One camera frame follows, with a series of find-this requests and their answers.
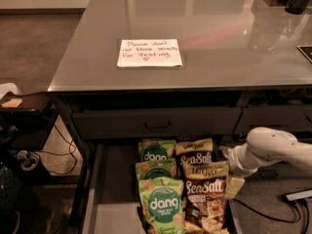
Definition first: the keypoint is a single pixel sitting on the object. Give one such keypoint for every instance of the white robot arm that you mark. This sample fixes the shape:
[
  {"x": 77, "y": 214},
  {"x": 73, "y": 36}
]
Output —
[{"x": 265, "y": 147}]

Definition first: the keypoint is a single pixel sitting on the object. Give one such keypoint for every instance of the grey power strip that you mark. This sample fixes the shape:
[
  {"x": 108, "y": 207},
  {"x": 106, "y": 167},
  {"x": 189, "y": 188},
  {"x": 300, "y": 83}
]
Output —
[{"x": 298, "y": 195}]

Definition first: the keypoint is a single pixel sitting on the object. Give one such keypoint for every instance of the open middle drawer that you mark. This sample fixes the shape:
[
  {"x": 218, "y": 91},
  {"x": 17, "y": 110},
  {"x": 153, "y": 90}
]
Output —
[{"x": 113, "y": 196}]

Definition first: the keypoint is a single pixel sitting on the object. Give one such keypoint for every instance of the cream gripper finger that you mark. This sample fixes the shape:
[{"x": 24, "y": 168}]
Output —
[
  {"x": 225, "y": 150},
  {"x": 234, "y": 183}
]

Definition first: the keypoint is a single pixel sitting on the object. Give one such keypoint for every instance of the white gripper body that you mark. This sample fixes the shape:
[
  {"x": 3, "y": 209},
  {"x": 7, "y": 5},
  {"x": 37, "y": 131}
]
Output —
[{"x": 236, "y": 160}]

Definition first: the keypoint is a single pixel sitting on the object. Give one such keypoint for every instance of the top left dark drawer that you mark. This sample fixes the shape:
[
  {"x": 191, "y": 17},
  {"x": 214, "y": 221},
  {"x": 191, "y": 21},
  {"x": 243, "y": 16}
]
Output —
[{"x": 156, "y": 122}]

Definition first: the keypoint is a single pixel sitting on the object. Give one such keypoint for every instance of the brown sea salt chip bag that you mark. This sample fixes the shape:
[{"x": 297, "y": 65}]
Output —
[
  {"x": 198, "y": 152},
  {"x": 205, "y": 187}
]

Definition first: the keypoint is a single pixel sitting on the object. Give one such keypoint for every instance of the rear green dang chip bag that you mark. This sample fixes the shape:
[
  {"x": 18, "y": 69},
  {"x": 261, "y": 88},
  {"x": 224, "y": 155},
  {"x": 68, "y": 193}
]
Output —
[{"x": 156, "y": 149}]

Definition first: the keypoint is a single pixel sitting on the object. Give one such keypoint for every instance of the top right dark drawer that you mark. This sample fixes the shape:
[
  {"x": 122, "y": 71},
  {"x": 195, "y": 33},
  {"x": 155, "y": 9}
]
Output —
[{"x": 289, "y": 118}]

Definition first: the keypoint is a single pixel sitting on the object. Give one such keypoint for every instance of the right bottom dark drawer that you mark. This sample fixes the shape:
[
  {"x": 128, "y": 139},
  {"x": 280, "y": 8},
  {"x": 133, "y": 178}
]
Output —
[{"x": 277, "y": 171}]

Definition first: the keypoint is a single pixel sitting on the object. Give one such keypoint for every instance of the front green dang chip bag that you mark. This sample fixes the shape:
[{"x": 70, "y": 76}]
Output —
[{"x": 161, "y": 201}]

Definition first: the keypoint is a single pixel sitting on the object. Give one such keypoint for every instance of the black cart at left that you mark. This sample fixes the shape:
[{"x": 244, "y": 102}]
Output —
[{"x": 26, "y": 123}]

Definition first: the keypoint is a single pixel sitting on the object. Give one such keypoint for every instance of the middle green dang chip bag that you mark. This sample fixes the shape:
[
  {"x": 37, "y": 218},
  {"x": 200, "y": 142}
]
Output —
[{"x": 157, "y": 168}]

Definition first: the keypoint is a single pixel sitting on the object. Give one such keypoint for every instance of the green dang chip bag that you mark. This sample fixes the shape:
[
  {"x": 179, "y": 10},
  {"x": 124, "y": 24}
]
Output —
[
  {"x": 157, "y": 168},
  {"x": 156, "y": 149},
  {"x": 161, "y": 201}
]

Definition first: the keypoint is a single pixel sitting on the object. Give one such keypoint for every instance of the white handwritten paper note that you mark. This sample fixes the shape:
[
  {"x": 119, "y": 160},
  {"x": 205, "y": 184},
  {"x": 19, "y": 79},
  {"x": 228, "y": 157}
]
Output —
[{"x": 149, "y": 53}]

